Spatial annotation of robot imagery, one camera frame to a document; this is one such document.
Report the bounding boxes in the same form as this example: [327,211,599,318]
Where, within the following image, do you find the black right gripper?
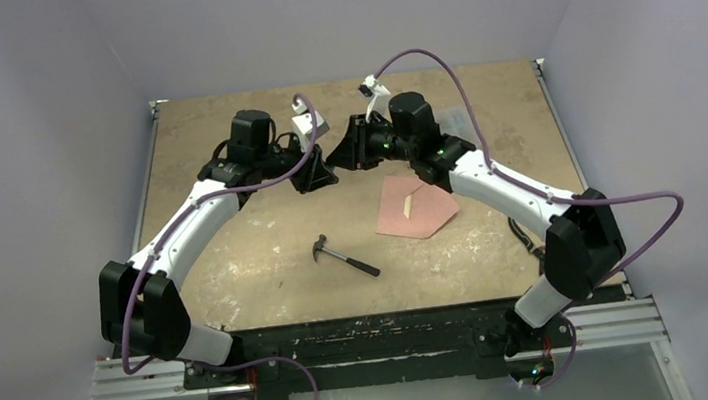
[323,107,420,174]

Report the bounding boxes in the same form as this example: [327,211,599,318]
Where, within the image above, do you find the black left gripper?
[252,129,339,200]

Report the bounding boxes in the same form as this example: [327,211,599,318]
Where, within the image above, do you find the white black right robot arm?
[326,92,626,349]

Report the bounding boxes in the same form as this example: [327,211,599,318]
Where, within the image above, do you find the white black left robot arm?
[99,93,338,385]

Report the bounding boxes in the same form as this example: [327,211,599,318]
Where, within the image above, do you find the clear plastic screw organizer box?
[435,105,474,138]

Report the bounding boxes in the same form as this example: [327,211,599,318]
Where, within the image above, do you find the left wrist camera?
[291,98,330,149]

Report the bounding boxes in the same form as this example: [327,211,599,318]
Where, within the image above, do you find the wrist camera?
[291,98,330,149]
[357,74,392,118]

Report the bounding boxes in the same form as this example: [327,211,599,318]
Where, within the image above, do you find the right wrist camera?
[357,74,392,118]

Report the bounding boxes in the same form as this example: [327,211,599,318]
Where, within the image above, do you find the black handled hammer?
[312,234,381,277]

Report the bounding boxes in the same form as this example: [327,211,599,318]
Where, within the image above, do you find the black handled pliers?
[507,217,546,275]

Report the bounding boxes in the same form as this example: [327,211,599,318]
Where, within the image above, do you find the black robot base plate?
[110,284,635,400]

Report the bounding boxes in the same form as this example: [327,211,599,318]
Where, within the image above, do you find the aluminium frame rail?
[37,44,695,400]

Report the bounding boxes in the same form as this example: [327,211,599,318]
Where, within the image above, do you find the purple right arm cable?
[371,21,705,400]

